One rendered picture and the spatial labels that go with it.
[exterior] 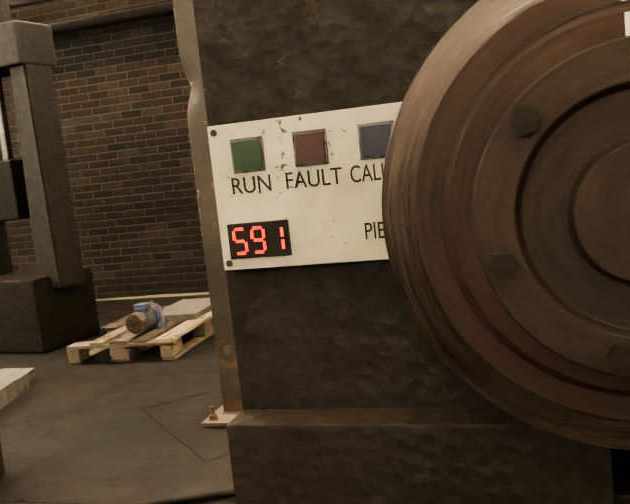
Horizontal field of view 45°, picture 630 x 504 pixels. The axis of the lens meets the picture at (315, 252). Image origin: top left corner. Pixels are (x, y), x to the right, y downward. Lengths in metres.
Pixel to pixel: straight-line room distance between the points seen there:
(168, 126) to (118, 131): 0.55
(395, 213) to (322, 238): 0.18
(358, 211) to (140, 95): 6.96
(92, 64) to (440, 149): 7.45
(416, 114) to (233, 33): 0.31
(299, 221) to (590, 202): 0.39
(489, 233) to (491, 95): 0.13
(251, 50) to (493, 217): 0.42
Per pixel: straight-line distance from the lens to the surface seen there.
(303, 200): 0.92
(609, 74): 0.67
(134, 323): 5.31
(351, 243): 0.91
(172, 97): 7.66
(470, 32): 0.76
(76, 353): 5.47
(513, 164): 0.66
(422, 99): 0.76
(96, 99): 8.06
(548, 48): 0.71
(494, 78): 0.72
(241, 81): 0.97
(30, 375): 5.11
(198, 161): 3.62
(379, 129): 0.89
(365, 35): 0.93
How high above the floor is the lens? 1.18
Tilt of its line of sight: 7 degrees down
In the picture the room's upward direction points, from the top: 6 degrees counter-clockwise
